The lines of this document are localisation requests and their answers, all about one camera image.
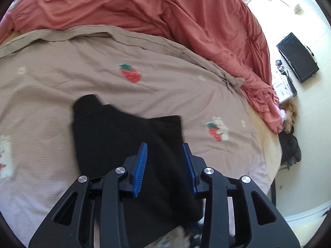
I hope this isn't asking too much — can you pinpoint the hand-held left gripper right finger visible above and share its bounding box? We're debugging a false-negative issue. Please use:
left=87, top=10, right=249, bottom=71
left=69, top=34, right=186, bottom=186
left=181, top=143, right=301, bottom=248

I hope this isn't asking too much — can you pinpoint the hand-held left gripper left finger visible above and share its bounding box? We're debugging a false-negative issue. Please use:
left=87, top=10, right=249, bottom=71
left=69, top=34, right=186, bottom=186
left=28, top=142, right=148, bottom=248

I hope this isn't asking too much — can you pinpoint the black sweater with orange cuffs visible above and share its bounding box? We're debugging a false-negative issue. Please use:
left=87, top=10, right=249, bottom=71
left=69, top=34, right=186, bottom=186
left=72, top=94, right=205, bottom=242

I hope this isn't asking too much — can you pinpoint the dark clothes pile on floor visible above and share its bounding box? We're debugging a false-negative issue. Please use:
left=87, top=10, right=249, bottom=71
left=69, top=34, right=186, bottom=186
left=279, top=132, right=302, bottom=170

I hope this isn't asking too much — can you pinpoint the white and blue printed cloth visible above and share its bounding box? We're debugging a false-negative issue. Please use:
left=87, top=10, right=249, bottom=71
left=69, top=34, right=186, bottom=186
left=151, top=221, right=205, bottom=248

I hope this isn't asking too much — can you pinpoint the brown plush toy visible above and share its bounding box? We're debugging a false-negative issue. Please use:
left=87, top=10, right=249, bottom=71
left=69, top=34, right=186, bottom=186
left=279, top=101, right=298, bottom=134

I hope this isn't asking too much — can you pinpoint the beige strawberry print blanket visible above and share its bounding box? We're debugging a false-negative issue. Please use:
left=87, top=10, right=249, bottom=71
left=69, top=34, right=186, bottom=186
left=0, top=26, right=283, bottom=248

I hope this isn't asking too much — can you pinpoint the white cabinet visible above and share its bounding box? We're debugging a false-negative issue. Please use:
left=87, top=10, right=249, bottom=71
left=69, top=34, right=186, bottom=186
left=271, top=64, right=298, bottom=104

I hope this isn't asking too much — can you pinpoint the black flat screen monitor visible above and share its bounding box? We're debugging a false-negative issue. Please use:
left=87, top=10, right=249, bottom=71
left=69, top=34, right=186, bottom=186
left=276, top=32, right=320, bottom=84

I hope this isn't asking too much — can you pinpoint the coral red duvet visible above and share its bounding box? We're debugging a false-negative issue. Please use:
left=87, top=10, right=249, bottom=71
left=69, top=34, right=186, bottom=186
left=0, top=0, right=284, bottom=135

